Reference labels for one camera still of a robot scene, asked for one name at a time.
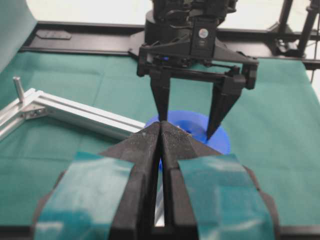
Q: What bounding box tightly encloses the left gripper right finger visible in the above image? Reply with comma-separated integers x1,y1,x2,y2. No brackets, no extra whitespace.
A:
160,121,279,240

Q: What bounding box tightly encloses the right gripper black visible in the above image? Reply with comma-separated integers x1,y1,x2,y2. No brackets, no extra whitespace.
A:
137,17,259,140

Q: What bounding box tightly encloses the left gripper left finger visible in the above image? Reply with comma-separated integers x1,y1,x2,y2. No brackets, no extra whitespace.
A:
34,122,160,240

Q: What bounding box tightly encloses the blue plastic gear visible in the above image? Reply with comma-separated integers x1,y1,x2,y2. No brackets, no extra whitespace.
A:
160,110,230,172

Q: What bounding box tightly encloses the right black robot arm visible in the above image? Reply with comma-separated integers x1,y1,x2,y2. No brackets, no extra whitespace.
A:
137,0,259,138

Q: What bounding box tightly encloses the green table cloth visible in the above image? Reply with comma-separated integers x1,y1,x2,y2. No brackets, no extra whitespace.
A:
0,0,320,226

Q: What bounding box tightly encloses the black tripod stand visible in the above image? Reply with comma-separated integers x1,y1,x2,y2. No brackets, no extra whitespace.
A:
267,0,320,58

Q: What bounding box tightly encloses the black table edge rail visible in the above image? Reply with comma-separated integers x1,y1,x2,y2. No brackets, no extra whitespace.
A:
18,21,320,71

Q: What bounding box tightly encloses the square aluminium extrusion frame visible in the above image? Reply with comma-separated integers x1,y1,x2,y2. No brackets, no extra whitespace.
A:
0,87,147,226

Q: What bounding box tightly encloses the steel shaft at frame corner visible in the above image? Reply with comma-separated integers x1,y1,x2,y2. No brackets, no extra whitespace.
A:
12,76,25,103

